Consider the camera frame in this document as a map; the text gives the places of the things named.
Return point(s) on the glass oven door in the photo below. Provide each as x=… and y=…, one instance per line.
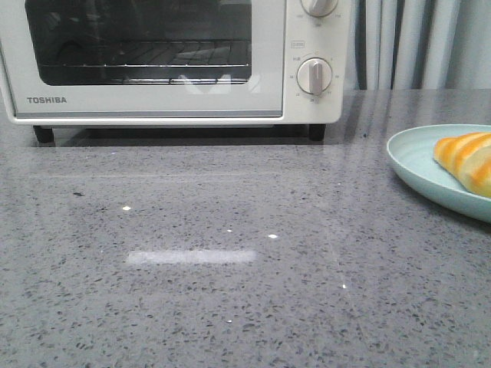
x=31, y=30

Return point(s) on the striped golden bread loaf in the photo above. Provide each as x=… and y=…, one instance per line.
x=467, y=159

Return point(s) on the lower oven dial knob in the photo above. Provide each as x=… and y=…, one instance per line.
x=314, y=76

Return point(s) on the oven dial knob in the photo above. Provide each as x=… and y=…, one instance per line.
x=319, y=8
x=314, y=76

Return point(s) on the upper oven dial knob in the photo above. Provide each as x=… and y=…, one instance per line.
x=319, y=8

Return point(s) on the white Toshiba toaster oven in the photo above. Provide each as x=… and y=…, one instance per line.
x=305, y=37

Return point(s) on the light green round plate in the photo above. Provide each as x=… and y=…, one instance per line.
x=411, y=157

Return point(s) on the grey pleated curtain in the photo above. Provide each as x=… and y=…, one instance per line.
x=430, y=45

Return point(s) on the metal wire oven rack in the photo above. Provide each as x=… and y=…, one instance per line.
x=148, y=62

